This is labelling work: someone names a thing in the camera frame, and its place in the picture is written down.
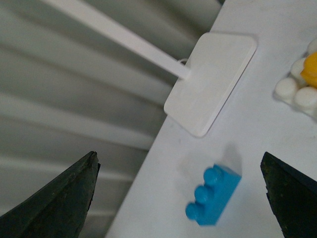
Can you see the yellow toy block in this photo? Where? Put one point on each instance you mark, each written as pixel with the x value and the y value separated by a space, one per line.
pixel 309 72

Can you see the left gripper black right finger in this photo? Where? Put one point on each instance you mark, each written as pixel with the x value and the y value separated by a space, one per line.
pixel 292 196

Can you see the blue toy block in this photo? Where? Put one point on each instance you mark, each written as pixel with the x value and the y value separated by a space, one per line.
pixel 212 197

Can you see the white lamp base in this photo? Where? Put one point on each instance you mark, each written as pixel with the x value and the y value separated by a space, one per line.
pixel 204 82

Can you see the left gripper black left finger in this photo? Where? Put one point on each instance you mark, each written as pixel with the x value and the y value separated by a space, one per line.
pixel 57 210

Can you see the white curtain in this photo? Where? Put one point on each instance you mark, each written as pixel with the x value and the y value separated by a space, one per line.
pixel 66 90

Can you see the white studded base plate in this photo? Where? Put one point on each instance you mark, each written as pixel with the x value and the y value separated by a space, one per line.
pixel 294 89

